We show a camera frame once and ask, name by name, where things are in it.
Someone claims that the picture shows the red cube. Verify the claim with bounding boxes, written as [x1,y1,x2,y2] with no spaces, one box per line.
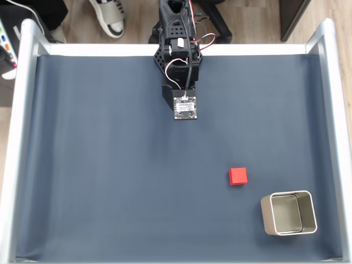
[228,167,249,186]

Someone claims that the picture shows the square metal tin container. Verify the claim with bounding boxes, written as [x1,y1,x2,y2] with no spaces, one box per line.
[260,190,318,237]

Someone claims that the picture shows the blue-grey table mat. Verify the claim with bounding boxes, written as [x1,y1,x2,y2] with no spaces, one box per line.
[15,53,343,262]

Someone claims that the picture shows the person's foot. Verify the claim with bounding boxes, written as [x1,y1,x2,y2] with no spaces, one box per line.
[88,0,126,39]
[50,25,67,43]

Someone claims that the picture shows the dark cabinet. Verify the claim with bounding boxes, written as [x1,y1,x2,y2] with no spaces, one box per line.
[279,0,313,42]

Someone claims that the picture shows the person's leg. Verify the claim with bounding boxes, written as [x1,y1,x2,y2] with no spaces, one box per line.
[32,0,69,31]

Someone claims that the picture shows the white device with coloured buttons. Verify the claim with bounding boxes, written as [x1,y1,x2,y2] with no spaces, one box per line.
[0,26,19,80]

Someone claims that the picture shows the black camera cable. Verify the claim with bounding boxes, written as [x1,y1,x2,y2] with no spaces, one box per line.
[179,8,194,97]

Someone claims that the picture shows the white looped servo cable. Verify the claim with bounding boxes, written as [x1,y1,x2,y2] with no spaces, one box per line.
[165,58,191,91]

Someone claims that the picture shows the bare camera circuit board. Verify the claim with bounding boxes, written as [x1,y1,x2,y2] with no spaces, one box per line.
[173,95,199,121]

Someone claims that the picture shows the white table frame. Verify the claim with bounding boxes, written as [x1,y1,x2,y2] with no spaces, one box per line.
[0,18,352,264]

